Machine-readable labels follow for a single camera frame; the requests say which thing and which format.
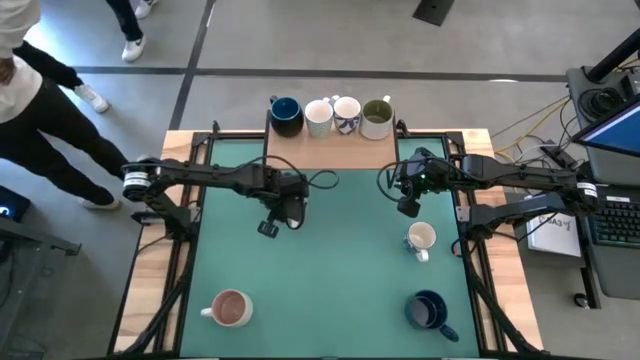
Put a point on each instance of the black caster wheel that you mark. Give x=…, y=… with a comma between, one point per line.
x=581, y=300

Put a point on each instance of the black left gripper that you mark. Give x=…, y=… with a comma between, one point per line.
x=290, y=192

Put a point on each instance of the black pole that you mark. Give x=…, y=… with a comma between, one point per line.
x=612, y=59

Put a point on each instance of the wide dark blue mug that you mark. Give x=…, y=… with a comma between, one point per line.
x=425, y=312

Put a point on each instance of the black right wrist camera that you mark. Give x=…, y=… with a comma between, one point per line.
x=409, y=206

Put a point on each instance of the black device blue light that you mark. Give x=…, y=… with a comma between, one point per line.
x=11, y=205

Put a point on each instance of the black metal table frame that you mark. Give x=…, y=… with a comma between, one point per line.
x=235, y=135

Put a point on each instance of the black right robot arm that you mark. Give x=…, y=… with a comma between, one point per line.
x=515, y=172

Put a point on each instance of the white mug olive interior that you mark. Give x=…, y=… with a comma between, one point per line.
x=376, y=112

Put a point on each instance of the green table mat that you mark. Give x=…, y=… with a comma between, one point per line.
x=350, y=265

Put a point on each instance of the black keyboard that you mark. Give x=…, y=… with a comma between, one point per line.
x=615, y=220

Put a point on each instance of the grey side stand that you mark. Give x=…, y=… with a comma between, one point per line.
x=30, y=240

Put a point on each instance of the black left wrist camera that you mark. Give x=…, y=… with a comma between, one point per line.
x=268, y=229

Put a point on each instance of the white mug blue flowers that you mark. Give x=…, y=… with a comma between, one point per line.
x=421, y=235
x=347, y=109

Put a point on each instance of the laptop computer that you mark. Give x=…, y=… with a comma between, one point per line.
x=620, y=270

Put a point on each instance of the black power strip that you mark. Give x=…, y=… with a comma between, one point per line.
x=557, y=152

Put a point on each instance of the wooden shelf black legs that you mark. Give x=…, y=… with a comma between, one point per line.
x=330, y=155

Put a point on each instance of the round dark blue mug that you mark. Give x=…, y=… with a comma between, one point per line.
x=286, y=112

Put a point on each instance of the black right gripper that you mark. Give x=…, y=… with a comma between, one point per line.
x=425, y=172

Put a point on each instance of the black floor plate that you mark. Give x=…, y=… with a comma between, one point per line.
x=434, y=10

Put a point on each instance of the white mug green leaves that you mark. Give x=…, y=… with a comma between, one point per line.
x=319, y=112

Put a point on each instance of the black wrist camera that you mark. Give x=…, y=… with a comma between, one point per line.
x=268, y=229
x=409, y=206

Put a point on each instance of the cream mug pink interior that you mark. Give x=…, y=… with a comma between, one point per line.
x=231, y=307

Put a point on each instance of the monitor with blue screen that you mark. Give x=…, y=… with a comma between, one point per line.
x=617, y=132

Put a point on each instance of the white printed booklet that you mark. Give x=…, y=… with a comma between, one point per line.
x=555, y=237

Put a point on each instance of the black round lens device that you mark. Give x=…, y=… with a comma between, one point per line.
x=602, y=101

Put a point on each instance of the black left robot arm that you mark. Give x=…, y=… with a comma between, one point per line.
x=210, y=175

